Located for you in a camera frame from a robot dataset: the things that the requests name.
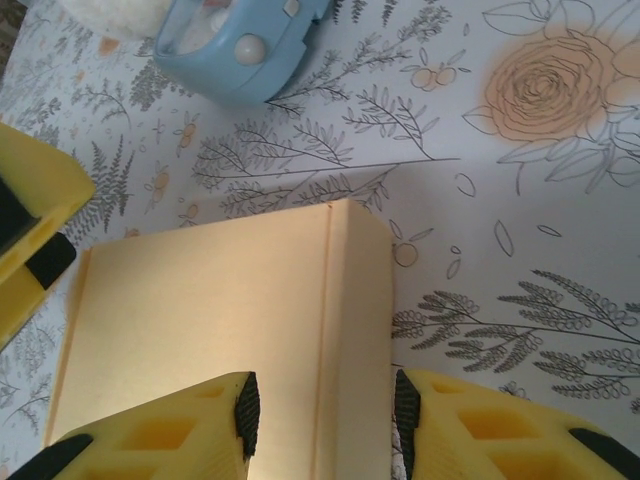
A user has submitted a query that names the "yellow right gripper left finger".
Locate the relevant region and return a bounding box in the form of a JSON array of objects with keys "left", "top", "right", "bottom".
[{"left": 9, "top": 370, "right": 261, "bottom": 480}]

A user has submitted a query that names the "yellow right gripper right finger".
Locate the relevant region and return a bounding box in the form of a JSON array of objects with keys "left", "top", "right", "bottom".
[{"left": 394, "top": 369, "right": 640, "bottom": 480}]

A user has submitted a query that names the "cream plush dog toy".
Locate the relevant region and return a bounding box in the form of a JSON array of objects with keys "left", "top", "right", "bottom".
[{"left": 59, "top": 0, "right": 174, "bottom": 39}]

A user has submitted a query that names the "light blue paper box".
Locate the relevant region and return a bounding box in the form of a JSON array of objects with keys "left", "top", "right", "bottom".
[{"left": 43, "top": 198, "right": 394, "bottom": 480}]

